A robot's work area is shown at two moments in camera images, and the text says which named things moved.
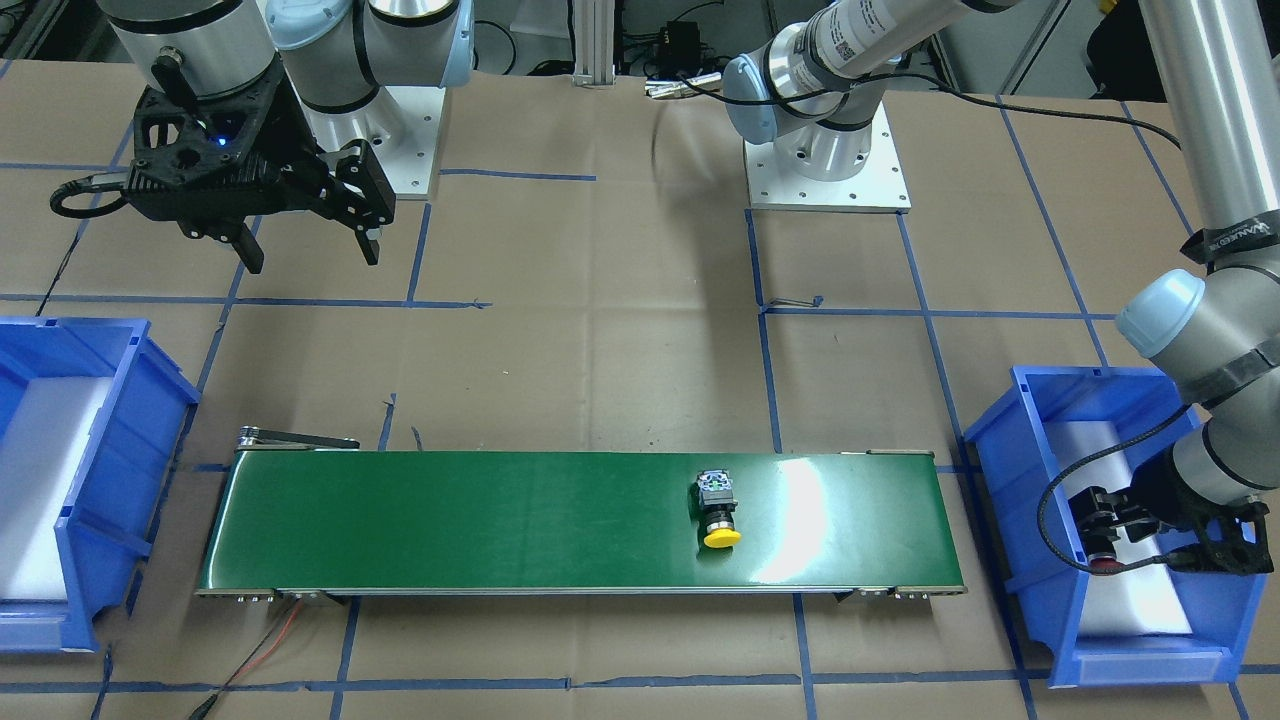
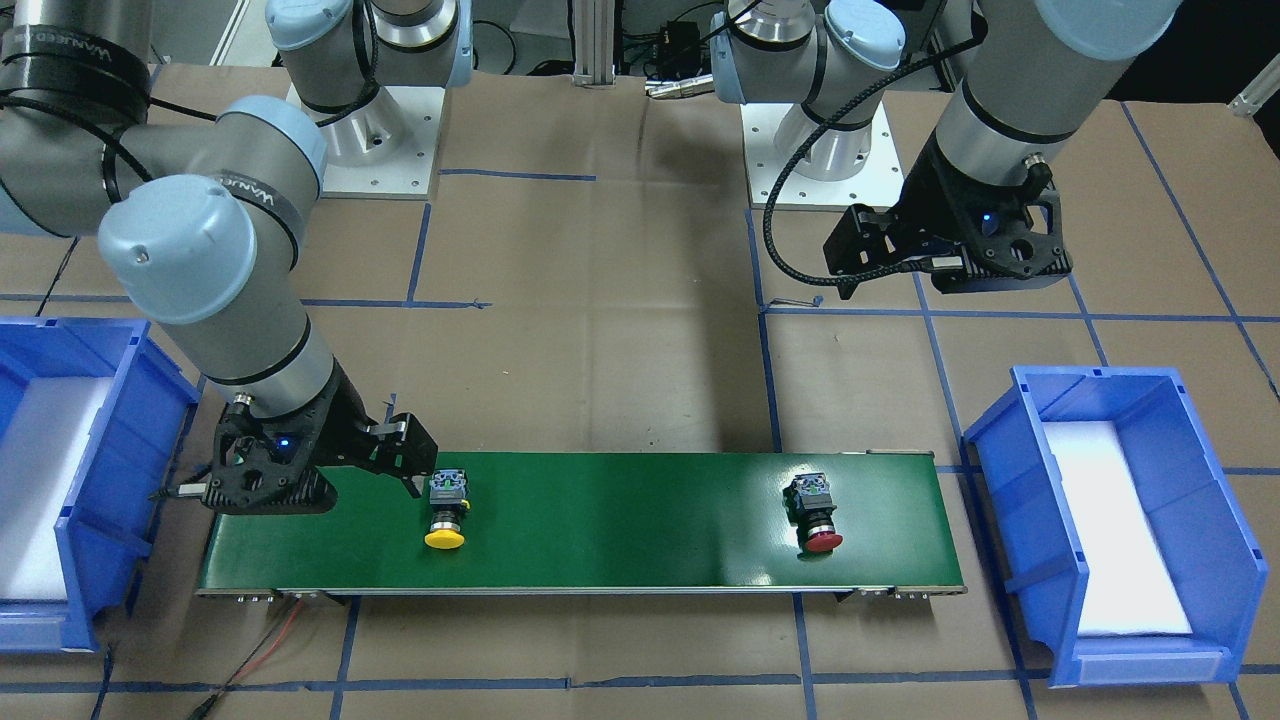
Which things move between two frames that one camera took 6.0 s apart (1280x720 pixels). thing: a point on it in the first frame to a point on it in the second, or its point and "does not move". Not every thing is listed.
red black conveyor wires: [238, 672] does not move
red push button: [1100, 552] to [808, 505]
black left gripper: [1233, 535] to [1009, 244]
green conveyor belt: [292, 514] does not move
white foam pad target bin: [40, 448] does not move
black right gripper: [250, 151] to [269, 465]
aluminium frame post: [594, 43] does not move
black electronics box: [680, 47] does not move
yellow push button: [718, 508] to [449, 491]
